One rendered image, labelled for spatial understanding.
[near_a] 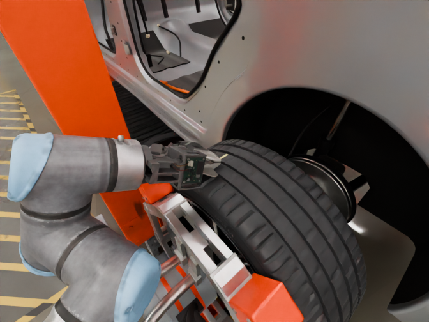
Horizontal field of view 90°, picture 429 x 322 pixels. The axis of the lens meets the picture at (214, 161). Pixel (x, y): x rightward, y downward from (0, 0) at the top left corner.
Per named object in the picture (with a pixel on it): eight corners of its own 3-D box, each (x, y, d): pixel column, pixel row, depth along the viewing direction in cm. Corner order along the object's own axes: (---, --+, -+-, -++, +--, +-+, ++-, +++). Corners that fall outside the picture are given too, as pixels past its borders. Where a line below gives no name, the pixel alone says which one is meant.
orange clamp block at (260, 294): (272, 302, 43) (306, 318, 35) (244, 335, 39) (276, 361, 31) (253, 271, 43) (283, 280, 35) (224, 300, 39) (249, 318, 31)
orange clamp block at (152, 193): (175, 190, 61) (159, 162, 60) (150, 206, 57) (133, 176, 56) (168, 190, 67) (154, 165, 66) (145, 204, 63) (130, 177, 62)
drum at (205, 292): (225, 295, 67) (227, 280, 57) (166, 354, 57) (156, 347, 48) (198, 259, 75) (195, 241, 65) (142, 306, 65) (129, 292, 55)
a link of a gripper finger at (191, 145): (205, 163, 50) (173, 163, 45) (202, 161, 51) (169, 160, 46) (209, 144, 49) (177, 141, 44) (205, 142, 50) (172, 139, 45)
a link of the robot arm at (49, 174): (10, 183, 33) (7, 119, 29) (100, 178, 41) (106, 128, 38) (5, 222, 26) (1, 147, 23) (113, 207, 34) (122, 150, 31)
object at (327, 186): (347, 240, 83) (358, 172, 68) (337, 253, 80) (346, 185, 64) (278, 204, 107) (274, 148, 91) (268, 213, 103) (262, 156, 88)
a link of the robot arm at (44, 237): (53, 299, 31) (56, 232, 27) (5, 259, 35) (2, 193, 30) (106, 259, 40) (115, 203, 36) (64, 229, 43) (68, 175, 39)
